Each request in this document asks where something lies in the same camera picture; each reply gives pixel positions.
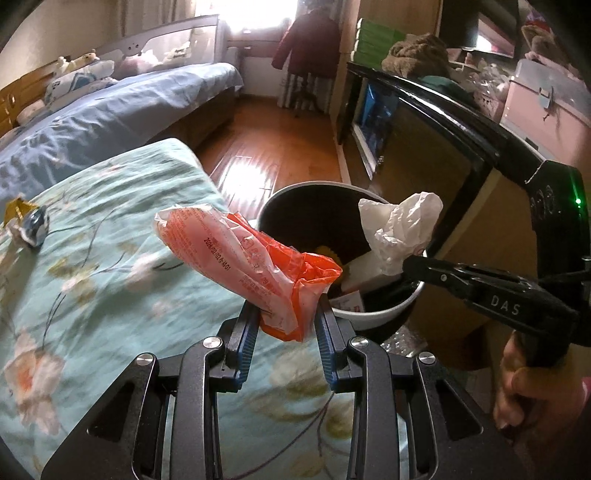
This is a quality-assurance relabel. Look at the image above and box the small window desk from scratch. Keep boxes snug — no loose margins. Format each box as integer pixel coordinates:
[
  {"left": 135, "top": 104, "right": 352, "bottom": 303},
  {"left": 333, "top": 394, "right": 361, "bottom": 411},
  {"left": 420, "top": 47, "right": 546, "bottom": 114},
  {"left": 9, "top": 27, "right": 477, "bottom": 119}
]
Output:
[{"left": 226, "top": 34, "right": 287, "bottom": 58}]

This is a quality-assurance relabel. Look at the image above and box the teal cloth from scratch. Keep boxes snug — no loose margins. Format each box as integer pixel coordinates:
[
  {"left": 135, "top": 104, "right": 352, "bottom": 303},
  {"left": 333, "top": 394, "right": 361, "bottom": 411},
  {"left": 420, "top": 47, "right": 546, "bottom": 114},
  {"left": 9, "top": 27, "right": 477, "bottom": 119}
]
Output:
[{"left": 422, "top": 75, "right": 472, "bottom": 97}]

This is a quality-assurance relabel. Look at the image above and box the wooden headboard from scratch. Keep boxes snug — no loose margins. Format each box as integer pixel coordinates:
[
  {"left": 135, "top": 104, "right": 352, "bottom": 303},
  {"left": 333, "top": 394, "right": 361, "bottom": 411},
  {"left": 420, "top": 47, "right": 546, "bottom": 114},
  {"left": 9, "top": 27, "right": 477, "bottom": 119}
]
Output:
[{"left": 0, "top": 60, "right": 61, "bottom": 134}]

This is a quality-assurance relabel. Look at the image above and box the pink white plush toy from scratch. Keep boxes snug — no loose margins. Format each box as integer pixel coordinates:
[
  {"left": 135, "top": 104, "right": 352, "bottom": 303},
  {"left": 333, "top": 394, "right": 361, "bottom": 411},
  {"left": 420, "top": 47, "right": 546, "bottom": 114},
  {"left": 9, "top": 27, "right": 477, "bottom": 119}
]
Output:
[{"left": 134, "top": 48, "right": 160, "bottom": 70}]

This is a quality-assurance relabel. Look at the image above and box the coat rack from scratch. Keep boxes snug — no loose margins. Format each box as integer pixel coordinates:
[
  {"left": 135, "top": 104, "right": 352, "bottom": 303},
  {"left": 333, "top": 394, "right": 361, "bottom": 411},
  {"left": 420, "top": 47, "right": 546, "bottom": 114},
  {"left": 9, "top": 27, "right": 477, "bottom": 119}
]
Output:
[{"left": 295, "top": 76, "right": 325, "bottom": 118}]

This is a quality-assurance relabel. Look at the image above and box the person's right hand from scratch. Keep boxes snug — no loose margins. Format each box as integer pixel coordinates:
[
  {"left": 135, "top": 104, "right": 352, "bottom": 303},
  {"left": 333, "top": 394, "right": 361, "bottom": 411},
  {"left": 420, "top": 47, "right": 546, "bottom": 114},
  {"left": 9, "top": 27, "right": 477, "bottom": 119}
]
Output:
[{"left": 493, "top": 332, "right": 591, "bottom": 428}]

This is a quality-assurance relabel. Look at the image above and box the white tissue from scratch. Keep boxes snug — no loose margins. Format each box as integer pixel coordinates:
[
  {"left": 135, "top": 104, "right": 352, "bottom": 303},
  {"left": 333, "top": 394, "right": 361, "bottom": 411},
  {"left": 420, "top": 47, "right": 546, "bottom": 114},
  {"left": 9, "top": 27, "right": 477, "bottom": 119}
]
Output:
[{"left": 359, "top": 191, "right": 444, "bottom": 278}]

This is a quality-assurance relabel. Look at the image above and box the bed with blue sheet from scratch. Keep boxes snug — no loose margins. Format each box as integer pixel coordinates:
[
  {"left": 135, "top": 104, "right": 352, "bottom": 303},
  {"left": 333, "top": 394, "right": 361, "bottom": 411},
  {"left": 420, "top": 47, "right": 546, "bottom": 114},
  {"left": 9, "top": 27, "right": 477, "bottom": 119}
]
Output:
[{"left": 0, "top": 62, "right": 244, "bottom": 195}]

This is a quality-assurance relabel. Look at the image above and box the white lace basket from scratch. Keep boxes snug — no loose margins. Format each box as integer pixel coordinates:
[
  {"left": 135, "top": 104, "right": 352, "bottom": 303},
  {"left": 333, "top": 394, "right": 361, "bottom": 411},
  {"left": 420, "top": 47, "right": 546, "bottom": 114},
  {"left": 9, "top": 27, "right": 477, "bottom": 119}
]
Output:
[{"left": 462, "top": 51, "right": 513, "bottom": 116}]

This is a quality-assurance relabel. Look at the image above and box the grey patterned curtain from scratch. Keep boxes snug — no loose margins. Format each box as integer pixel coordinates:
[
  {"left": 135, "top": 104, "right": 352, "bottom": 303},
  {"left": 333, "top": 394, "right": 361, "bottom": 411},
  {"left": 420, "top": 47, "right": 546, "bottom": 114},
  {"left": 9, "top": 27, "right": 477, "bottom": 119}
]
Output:
[{"left": 278, "top": 69, "right": 334, "bottom": 112}]

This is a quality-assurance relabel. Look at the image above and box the black white trash bin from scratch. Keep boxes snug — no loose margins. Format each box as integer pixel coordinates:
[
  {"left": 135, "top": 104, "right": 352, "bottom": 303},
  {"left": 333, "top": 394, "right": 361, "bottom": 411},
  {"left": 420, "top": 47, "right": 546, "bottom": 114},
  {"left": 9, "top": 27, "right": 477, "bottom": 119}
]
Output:
[{"left": 256, "top": 181, "right": 428, "bottom": 330}]

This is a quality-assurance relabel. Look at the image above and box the small white pillow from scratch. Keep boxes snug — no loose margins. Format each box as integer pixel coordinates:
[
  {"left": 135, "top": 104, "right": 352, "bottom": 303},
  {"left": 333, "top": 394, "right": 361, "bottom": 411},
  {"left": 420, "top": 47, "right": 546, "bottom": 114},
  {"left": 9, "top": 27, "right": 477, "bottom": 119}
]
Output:
[{"left": 18, "top": 99, "right": 47, "bottom": 123}]

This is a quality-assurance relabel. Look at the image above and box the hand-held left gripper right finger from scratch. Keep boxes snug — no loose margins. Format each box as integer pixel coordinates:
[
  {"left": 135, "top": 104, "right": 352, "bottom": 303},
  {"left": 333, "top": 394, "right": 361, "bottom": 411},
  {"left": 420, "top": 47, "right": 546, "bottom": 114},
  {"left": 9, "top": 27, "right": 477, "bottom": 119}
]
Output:
[{"left": 316, "top": 295, "right": 527, "bottom": 480}]

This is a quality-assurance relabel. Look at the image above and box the pink orange plastic packet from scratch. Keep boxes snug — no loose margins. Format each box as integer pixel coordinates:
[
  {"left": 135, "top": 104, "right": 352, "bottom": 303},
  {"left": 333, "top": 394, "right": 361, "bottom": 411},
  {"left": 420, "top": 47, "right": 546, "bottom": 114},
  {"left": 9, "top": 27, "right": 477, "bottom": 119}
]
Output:
[{"left": 153, "top": 203, "right": 345, "bottom": 343}]

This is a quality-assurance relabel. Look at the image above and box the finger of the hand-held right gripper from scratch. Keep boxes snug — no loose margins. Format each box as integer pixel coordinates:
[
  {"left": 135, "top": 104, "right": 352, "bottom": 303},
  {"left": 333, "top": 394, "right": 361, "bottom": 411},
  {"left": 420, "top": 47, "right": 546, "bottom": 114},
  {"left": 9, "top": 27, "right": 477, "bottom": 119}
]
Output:
[
  {"left": 406, "top": 273, "right": 481, "bottom": 306},
  {"left": 403, "top": 255, "right": 536, "bottom": 291}
]

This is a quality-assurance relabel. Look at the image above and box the dark red coat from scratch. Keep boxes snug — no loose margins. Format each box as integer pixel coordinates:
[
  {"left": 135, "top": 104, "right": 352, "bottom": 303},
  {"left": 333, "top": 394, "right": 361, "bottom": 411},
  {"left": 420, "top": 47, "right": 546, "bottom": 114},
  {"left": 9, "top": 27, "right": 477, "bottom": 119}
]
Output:
[{"left": 271, "top": 9, "right": 341, "bottom": 79}]

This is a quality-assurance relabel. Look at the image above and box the stack of green boxes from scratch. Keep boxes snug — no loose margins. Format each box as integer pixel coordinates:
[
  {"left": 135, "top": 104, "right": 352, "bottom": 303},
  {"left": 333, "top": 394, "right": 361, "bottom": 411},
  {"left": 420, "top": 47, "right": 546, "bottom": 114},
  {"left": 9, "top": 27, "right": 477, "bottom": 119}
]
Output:
[{"left": 355, "top": 18, "right": 407, "bottom": 65}]

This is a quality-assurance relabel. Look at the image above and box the grey bed guard rail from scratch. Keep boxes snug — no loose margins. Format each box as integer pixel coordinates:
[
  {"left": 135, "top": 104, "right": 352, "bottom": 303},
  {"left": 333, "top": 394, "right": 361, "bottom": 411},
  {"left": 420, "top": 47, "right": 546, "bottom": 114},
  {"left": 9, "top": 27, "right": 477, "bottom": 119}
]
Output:
[{"left": 95, "top": 14, "right": 220, "bottom": 75}]

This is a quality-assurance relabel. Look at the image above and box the white blue printed pillow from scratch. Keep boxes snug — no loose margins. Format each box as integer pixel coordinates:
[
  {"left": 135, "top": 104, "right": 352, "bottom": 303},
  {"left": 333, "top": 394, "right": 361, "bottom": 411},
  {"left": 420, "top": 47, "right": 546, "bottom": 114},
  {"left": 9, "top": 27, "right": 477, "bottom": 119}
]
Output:
[{"left": 44, "top": 60, "right": 116, "bottom": 104}]

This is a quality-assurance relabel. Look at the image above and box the tall wooden wardrobe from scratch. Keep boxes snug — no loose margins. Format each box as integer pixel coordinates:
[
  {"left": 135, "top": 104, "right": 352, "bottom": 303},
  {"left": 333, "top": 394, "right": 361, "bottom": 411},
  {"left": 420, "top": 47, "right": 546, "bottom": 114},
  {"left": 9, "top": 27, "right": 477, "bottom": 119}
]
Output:
[{"left": 330, "top": 0, "right": 444, "bottom": 125}]

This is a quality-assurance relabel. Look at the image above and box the bright window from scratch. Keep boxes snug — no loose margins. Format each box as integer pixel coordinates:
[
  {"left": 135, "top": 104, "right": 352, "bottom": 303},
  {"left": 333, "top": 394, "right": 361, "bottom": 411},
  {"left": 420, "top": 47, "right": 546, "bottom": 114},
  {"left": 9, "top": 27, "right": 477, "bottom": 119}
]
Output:
[{"left": 217, "top": 0, "right": 301, "bottom": 40}]

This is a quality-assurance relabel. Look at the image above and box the brown plush toy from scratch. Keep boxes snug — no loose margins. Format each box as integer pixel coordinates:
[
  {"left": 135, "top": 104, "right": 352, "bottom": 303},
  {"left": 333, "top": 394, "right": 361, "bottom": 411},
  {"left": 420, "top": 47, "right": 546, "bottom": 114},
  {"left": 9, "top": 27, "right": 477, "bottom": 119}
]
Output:
[{"left": 381, "top": 33, "right": 455, "bottom": 79}]

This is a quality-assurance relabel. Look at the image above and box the black television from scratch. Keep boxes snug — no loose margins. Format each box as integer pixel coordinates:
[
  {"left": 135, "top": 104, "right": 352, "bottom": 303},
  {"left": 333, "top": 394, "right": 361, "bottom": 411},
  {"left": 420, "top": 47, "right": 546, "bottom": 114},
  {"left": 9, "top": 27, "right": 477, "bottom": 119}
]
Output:
[{"left": 441, "top": 0, "right": 520, "bottom": 61}]

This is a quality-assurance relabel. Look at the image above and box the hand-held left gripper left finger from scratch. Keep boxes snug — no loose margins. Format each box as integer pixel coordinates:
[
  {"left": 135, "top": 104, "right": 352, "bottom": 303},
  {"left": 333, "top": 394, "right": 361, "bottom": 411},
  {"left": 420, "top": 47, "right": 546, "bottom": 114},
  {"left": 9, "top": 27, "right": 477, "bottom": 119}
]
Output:
[{"left": 41, "top": 302, "right": 262, "bottom": 480}]

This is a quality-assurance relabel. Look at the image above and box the pink storage box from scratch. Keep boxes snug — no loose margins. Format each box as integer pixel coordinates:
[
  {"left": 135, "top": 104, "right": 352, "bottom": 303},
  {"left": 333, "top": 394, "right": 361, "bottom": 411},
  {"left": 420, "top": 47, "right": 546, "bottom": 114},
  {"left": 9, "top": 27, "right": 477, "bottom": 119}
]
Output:
[{"left": 501, "top": 59, "right": 591, "bottom": 162}]

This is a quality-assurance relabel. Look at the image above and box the black glass cabinet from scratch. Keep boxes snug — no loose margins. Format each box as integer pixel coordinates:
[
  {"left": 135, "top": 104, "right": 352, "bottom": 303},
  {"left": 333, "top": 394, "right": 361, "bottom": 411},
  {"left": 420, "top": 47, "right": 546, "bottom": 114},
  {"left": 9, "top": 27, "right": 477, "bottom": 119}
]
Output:
[{"left": 333, "top": 61, "right": 555, "bottom": 278}]

